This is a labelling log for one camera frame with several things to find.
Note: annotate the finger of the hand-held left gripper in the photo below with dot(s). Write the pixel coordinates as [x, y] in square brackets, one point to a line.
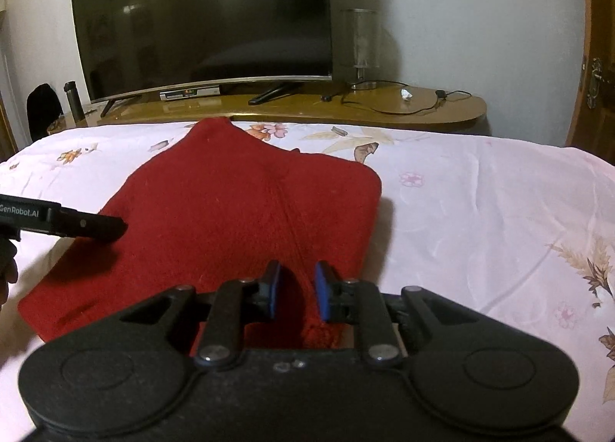
[93, 226]

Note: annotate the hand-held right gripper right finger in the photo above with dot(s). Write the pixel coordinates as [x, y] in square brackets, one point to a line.
[323, 294]

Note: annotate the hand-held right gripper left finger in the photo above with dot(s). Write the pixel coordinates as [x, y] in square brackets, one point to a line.
[274, 289]

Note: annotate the red knit sweater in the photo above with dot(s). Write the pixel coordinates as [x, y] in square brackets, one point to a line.
[216, 201]

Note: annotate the person's left hand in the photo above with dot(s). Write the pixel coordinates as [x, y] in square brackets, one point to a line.
[6, 273]

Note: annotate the black chair back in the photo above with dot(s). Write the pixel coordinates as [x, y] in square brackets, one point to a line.
[44, 110]

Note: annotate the dark thermos bottle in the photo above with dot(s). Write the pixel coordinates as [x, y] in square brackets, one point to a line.
[73, 103]

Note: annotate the silver set-top box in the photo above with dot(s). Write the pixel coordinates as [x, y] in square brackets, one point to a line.
[190, 93]

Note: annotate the floral white bed sheet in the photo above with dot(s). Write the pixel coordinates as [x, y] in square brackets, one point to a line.
[480, 211]

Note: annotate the wooden television table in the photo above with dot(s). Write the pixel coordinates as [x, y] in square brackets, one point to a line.
[298, 111]

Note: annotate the small white crumpled item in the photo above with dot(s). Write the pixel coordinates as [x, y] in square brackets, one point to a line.
[407, 95]

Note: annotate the black flat screen television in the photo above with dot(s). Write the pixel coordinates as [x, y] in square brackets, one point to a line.
[202, 14]

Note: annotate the glass cylinder table lamp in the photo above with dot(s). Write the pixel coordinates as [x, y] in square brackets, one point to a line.
[360, 45]

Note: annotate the brown wooden door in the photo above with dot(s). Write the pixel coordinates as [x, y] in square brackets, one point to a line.
[596, 129]

